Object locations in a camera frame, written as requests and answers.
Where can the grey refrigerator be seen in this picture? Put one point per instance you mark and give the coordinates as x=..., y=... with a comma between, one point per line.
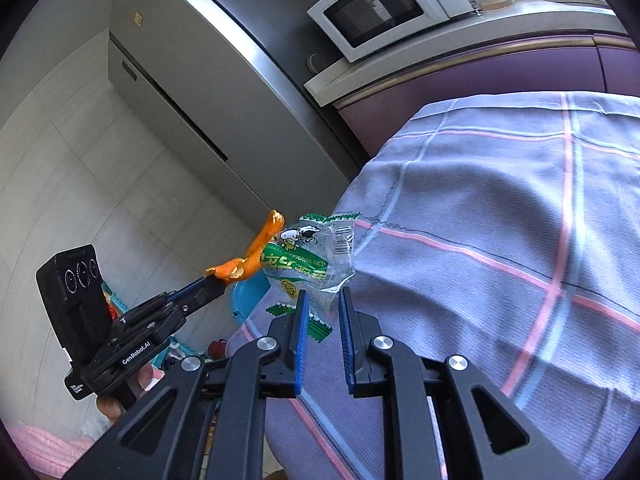
x=200, y=70

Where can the person's left forearm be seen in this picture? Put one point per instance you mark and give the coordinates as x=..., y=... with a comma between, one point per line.
x=50, y=452

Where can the plaid grey tablecloth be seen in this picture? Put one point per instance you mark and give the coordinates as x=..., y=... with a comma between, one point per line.
x=475, y=260

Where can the purple kitchen base cabinet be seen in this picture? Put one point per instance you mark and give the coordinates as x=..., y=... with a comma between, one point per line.
x=475, y=75

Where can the person's left hand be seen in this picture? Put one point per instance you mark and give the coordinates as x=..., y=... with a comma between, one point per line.
x=147, y=377

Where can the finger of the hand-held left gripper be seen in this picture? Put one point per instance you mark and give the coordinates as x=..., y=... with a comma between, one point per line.
x=175, y=296
x=195, y=302

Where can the blue plastic bin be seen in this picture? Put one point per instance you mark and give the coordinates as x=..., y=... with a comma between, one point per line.
x=250, y=297

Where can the orange peel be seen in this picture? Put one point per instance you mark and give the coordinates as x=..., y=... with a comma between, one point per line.
x=250, y=257

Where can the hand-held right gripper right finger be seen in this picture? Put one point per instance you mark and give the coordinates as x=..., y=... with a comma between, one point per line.
x=348, y=345

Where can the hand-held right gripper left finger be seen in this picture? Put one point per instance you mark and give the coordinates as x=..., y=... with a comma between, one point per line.
x=301, y=345

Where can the white microwave oven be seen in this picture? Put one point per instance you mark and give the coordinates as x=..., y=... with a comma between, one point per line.
x=380, y=5

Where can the clear green-printed plastic wrapper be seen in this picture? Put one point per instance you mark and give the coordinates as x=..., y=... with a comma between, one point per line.
x=310, y=260

